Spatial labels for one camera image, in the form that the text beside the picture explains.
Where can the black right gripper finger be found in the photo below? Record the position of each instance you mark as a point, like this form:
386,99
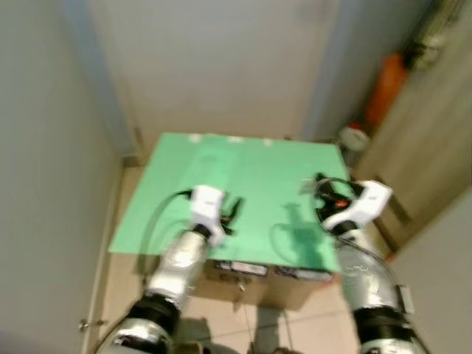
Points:
324,181
313,198

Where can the white jug with red cap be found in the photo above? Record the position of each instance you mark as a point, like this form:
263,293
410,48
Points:
354,139

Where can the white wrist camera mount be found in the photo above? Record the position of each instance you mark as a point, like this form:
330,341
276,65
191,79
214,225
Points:
206,210
365,206

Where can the brown cardboard box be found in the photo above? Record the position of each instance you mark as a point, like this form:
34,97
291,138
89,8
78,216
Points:
265,289

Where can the orange bottle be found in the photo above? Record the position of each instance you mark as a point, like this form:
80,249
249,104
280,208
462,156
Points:
386,88

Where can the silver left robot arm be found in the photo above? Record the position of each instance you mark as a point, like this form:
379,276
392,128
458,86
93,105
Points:
173,269

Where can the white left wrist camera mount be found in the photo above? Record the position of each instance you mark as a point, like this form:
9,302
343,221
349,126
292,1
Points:
206,210

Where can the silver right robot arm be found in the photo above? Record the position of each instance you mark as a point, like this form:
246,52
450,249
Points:
372,287

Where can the grey robot left foot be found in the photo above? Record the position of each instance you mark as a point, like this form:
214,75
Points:
193,348

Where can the green table sheet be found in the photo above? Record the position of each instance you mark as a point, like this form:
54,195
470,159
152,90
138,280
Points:
258,166

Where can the wooden cabinet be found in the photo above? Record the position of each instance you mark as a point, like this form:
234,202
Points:
428,147

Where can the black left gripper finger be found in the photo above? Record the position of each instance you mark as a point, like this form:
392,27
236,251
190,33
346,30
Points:
228,203
239,206

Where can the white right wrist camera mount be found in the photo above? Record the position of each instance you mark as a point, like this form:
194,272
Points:
365,206

